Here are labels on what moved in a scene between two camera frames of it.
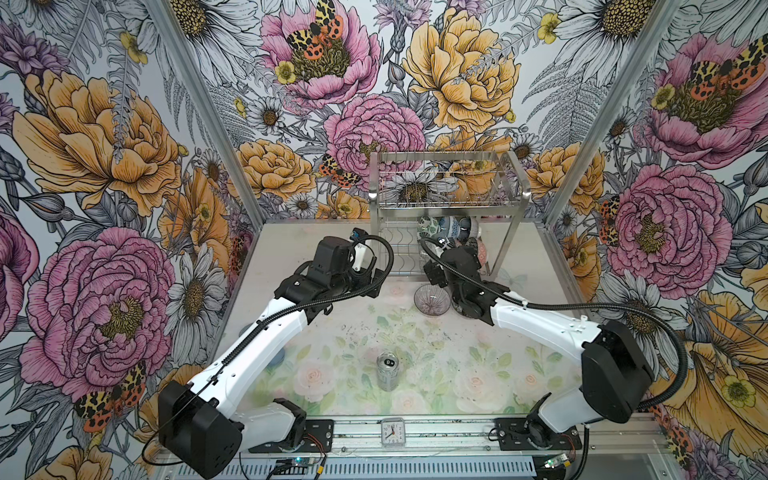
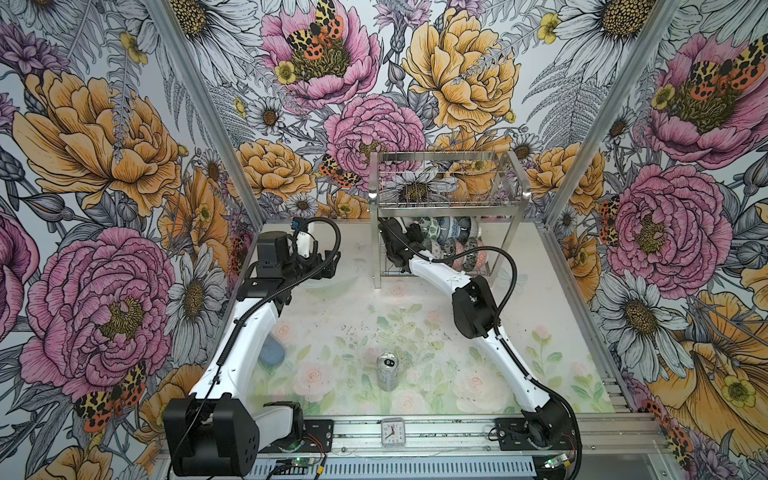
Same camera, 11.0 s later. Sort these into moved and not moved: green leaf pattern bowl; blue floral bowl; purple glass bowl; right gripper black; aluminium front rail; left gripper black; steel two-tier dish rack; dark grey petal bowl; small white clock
Moved: purple glass bowl; right gripper black; left gripper black
Not moved: green leaf pattern bowl; steel two-tier dish rack; aluminium front rail; dark grey petal bowl; blue floral bowl; small white clock
